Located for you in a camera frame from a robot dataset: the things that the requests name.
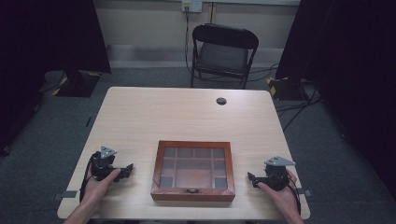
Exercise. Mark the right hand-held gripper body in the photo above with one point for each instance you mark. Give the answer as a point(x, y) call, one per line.
point(276, 174)

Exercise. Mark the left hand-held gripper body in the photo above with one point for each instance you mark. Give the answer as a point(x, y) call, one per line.
point(101, 163)

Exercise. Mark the person's left hand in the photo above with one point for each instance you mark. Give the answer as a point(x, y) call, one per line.
point(98, 188)

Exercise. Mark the person's right hand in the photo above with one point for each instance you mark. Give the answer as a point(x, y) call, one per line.
point(280, 199)

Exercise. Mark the wooden box with glass lid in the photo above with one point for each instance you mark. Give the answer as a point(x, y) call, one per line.
point(193, 169)

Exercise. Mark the black stand base yellow stripes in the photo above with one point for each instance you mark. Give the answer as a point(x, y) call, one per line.
point(286, 88)
point(77, 85)

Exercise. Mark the black curtain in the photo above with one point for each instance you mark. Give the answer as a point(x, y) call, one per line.
point(37, 62)
point(351, 77)

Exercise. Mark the black folding chair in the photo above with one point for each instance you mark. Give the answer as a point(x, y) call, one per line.
point(222, 56)

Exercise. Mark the grey table edge bracket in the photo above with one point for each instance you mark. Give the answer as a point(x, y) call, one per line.
point(305, 192)

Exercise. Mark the white wall socket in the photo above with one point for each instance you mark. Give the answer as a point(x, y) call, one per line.
point(192, 5)

